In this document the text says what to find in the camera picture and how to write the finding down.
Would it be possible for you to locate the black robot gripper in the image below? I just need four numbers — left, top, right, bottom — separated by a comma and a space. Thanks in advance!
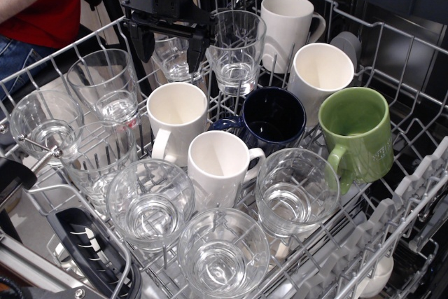
122, 0, 215, 73

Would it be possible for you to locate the green ceramic mug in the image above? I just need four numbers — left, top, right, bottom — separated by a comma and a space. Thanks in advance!
318, 87, 393, 194

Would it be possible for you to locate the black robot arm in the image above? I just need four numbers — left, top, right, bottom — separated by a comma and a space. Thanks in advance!
122, 0, 216, 73

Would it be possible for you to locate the white mug centre left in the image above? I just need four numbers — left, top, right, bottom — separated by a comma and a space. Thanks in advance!
146, 83, 208, 167

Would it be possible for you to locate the white mug back row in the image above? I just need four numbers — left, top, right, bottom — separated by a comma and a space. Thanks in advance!
260, 0, 326, 74

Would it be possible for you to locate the dark blue ceramic mug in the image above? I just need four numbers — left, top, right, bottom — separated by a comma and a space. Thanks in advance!
209, 87, 307, 156

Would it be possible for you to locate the white mug centre front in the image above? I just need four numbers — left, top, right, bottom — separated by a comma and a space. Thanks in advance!
188, 131, 265, 212

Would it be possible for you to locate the white mug tilted right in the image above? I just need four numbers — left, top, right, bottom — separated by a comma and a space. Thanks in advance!
287, 43, 354, 127

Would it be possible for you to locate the clear glass back left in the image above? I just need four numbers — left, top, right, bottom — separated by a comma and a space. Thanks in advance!
152, 34, 202, 83

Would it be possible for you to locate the clear glass back centre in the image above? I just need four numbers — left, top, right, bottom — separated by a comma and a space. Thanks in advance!
206, 10, 267, 97

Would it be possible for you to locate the tall clear glass left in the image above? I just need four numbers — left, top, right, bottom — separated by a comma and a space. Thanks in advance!
66, 49, 140, 128

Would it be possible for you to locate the clear glass left lower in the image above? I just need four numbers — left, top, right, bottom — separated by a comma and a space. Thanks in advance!
61, 120, 138, 215

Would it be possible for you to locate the person in red shirt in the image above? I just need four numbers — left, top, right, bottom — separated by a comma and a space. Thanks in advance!
1, 0, 81, 99

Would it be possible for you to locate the clear glass far left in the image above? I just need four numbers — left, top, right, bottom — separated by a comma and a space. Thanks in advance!
10, 90, 84, 159

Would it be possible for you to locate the clear glass front left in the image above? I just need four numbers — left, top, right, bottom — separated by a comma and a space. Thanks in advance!
106, 159, 195, 252

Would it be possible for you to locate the grey round plastic clip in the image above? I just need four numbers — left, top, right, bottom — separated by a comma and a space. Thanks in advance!
330, 32, 362, 69

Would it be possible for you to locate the clear glass front right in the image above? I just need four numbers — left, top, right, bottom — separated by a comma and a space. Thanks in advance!
255, 148, 341, 237

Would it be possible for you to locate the clear glass front centre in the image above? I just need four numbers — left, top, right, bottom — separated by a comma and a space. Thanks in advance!
177, 208, 270, 298

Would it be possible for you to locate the grey plastic tine holder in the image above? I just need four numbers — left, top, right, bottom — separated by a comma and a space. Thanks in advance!
294, 138, 447, 298

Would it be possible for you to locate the white bowl lower rack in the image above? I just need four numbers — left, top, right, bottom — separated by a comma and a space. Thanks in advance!
354, 256, 394, 298

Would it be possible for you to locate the grey wire dishwasher rack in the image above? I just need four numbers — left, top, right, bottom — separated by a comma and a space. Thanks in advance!
1, 0, 447, 298

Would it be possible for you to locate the black rack handle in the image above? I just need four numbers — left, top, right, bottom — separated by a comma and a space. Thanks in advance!
47, 207, 141, 298

